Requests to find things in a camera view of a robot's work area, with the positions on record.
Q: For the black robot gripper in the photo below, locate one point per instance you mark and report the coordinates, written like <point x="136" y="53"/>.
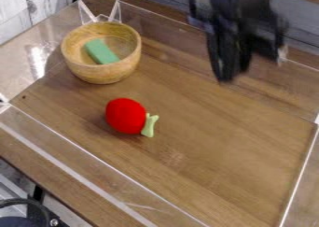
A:
<point x="248" y="21"/>

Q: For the brown wooden bowl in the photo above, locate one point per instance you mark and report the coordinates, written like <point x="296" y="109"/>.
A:
<point x="122" y="38"/>

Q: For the green rectangular block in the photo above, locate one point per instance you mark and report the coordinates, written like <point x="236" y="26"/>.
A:
<point x="100" y="52"/>

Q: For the red plush tomato toy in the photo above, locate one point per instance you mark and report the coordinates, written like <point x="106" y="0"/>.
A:
<point x="127" y="116"/>

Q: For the clear acrylic tray barrier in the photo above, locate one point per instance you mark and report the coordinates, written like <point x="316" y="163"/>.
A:
<point x="232" y="161"/>

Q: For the black clamp under table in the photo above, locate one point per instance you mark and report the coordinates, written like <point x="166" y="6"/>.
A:
<point x="37" y="213"/>

